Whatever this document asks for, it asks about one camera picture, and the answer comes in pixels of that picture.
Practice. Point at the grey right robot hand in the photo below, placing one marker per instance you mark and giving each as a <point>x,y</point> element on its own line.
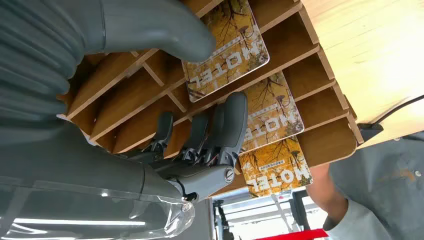
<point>82,165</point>

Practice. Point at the wooden card rack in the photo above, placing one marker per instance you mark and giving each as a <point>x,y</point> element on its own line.
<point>132,92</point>

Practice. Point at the yellow hotel key card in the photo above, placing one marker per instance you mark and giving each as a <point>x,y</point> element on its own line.
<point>275,112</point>
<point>275,169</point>
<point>232,49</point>

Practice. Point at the person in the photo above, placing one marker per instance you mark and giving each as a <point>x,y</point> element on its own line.
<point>381,185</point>

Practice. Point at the black stand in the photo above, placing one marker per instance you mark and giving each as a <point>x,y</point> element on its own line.
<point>224,222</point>

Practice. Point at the red barrier ribbon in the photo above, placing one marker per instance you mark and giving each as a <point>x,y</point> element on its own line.
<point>294,235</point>

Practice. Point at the black post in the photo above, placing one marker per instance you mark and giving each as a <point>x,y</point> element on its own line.
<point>299,208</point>

